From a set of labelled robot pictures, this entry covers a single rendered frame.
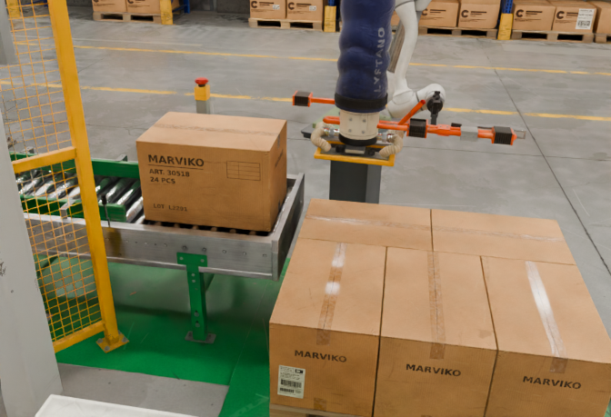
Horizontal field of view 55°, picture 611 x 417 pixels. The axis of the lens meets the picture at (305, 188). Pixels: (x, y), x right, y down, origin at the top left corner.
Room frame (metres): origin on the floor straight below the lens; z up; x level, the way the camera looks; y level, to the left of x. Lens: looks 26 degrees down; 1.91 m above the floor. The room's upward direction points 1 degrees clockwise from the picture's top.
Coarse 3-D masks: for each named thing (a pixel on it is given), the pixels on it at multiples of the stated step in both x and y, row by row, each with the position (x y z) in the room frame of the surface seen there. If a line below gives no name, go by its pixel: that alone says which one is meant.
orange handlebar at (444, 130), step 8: (328, 120) 2.41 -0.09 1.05; (336, 120) 2.41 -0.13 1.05; (384, 128) 2.37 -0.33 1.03; (392, 128) 2.36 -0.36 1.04; (400, 128) 2.35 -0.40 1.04; (432, 128) 2.34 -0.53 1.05; (440, 128) 2.33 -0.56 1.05; (448, 128) 2.33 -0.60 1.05; (456, 128) 2.35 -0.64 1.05; (480, 136) 2.29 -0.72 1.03; (488, 136) 2.29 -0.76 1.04
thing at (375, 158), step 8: (320, 152) 2.33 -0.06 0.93; (328, 152) 2.32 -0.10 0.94; (336, 152) 2.32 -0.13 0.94; (344, 152) 2.33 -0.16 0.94; (368, 152) 2.30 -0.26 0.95; (376, 152) 2.34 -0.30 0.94; (336, 160) 2.29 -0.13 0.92; (344, 160) 2.28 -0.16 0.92; (352, 160) 2.27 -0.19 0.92; (360, 160) 2.27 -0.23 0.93; (368, 160) 2.26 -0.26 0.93; (376, 160) 2.26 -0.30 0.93; (384, 160) 2.26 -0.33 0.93; (392, 160) 2.27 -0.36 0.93
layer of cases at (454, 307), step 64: (320, 256) 2.11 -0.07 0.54; (384, 256) 2.12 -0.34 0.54; (448, 256) 2.13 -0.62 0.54; (512, 256) 2.14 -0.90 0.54; (320, 320) 1.69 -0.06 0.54; (384, 320) 1.70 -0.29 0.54; (448, 320) 1.71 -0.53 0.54; (512, 320) 1.72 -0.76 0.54; (576, 320) 1.72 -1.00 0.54; (320, 384) 1.65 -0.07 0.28; (384, 384) 1.61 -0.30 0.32; (448, 384) 1.58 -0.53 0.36; (512, 384) 1.54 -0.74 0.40; (576, 384) 1.51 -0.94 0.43
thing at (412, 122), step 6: (408, 120) 2.38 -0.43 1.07; (414, 120) 2.41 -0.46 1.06; (420, 120) 2.41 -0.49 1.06; (426, 120) 2.39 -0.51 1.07; (408, 126) 2.34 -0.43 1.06; (414, 126) 2.32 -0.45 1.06; (420, 126) 2.32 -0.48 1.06; (426, 126) 2.32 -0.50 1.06; (408, 132) 2.34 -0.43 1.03; (414, 132) 2.33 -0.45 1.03; (420, 132) 2.33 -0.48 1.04; (426, 132) 2.32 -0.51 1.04
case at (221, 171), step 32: (160, 128) 2.54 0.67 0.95; (192, 128) 2.55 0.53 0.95; (224, 128) 2.56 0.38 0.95; (256, 128) 2.57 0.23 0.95; (160, 160) 2.37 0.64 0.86; (192, 160) 2.35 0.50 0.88; (224, 160) 2.33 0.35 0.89; (256, 160) 2.31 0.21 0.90; (160, 192) 2.38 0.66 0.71; (192, 192) 2.35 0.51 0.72; (224, 192) 2.33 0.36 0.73; (256, 192) 2.31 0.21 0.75; (224, 224) 2.33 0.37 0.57; (256, 224) 2.31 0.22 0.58
